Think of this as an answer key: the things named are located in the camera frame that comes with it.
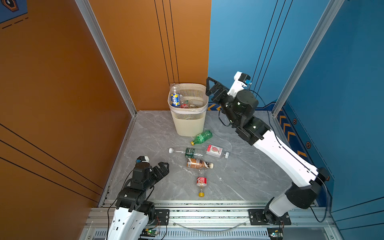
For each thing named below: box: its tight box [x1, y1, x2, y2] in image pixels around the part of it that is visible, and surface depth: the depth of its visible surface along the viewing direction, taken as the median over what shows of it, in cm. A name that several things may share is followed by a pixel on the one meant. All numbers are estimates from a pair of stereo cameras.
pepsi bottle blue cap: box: [170, 93, 181, 107], surface depth 91 cm
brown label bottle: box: [186, 158, 214, 169], surface depth 89 cm
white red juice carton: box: [205, 144, 230, 159], surface depth 95 cm
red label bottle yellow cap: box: [196, 169, 208, 198], surface depth 82 cm
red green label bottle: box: [180, 100, 190, 109], surface depth 96 cm
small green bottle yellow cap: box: [190, 129, 213, 146], surface depth 101 cm
